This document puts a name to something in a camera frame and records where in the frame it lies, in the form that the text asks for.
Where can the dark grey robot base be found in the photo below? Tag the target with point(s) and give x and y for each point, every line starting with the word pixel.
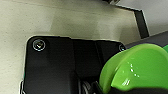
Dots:
pixel 60 66

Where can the round ringed base button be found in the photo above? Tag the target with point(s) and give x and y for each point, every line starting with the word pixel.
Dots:
pixel 39 44

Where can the small green bowl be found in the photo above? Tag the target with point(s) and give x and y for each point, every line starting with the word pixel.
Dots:
pixel 133 70

